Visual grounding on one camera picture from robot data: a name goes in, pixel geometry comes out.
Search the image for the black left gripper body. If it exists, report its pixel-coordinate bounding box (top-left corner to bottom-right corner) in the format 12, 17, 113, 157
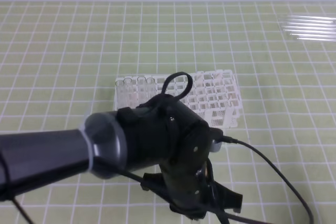
140, 124, 244, 221

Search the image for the white plastic test tube rack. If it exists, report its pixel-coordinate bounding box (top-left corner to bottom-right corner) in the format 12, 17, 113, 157
113, 70, 243, 129

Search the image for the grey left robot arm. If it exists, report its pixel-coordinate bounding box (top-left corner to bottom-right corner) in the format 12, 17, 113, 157
1, 102, 243, 219

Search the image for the black cable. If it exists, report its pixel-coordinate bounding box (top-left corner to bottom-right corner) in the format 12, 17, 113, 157
160, 71, 316, 224

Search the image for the clear glass test tube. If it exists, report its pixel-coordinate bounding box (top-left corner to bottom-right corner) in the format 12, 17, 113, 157
297, 36, 336, 42
137, 76, 146, 104
290, 30, 335, 39
115, 79, 127, 109
146, 77, 156, 99
281, 22, 335, 29
124, 78, 137, 108
282, 26, 335, 34
282, 15, 335, 24

